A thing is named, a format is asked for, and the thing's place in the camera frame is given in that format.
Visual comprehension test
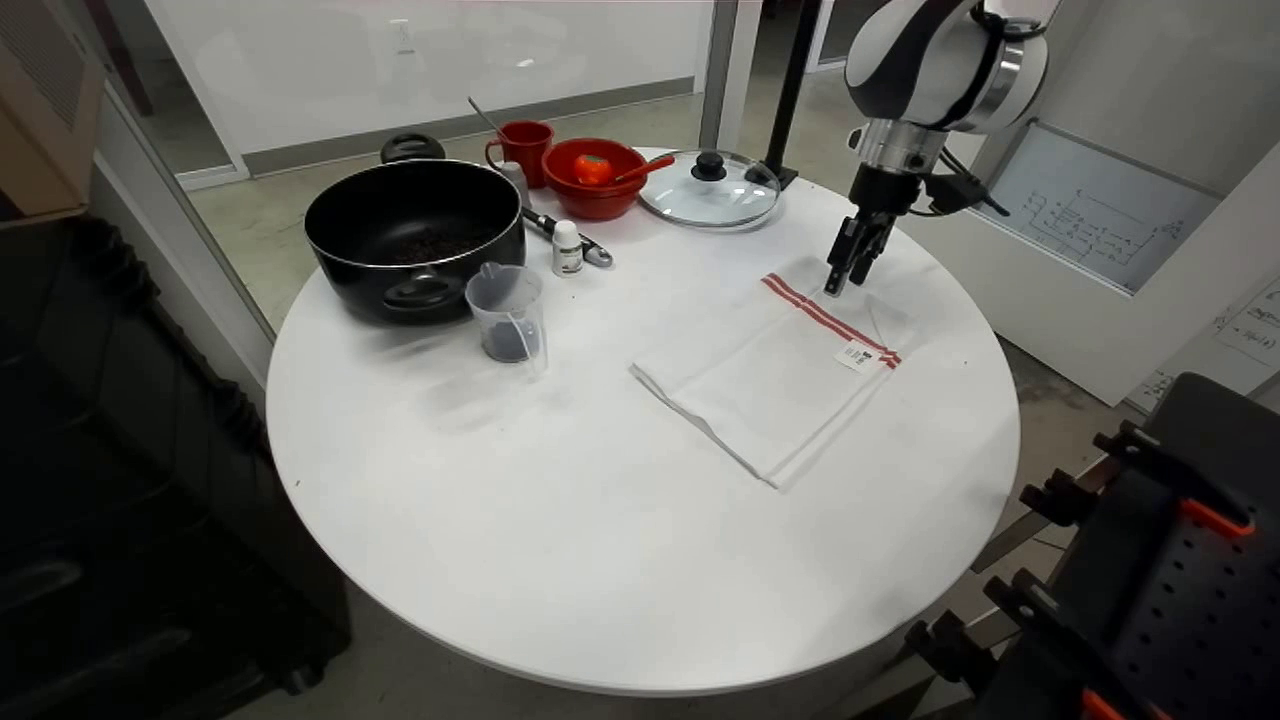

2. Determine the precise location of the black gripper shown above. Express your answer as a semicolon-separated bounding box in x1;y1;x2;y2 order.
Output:
818;160;929;299

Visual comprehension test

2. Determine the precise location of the white cloth with red stripes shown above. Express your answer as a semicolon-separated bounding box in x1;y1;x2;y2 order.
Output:
626;268;907;493

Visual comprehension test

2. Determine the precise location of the glass pot lid black knob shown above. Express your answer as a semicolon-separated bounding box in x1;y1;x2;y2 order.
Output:
635;147;789;234

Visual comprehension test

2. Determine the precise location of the red spoon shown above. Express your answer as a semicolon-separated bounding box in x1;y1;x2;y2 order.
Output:
612;147;678;186

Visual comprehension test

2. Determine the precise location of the grey notice board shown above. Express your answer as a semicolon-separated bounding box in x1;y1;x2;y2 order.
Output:
984;116;1220;298

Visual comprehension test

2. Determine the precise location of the metal utensil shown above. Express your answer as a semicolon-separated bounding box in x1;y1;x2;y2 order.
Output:
518;203;616;272

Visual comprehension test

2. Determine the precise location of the red bowl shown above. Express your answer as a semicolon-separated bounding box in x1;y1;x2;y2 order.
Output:
534;138;656;224

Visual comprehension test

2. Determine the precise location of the small white bottle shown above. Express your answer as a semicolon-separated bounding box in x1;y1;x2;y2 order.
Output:
547;217;587;279

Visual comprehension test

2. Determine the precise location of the red mug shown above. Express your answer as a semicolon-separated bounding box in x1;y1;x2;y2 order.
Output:
478;116;559;192

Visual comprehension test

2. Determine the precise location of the clear plastic measuring cup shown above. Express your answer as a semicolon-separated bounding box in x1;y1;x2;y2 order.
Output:
461;262;552;369

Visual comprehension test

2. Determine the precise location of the black cooking pot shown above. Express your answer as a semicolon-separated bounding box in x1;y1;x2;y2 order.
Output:
300;158;532;327

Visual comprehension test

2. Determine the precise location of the black round object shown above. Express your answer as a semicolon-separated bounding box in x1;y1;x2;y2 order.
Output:
377;128;449;170

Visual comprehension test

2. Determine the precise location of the brown cardboard box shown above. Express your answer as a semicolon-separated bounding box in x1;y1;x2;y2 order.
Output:
0;37;98;224

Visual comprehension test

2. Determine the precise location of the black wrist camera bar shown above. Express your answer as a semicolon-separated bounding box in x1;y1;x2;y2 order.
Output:
925;170;1010;220

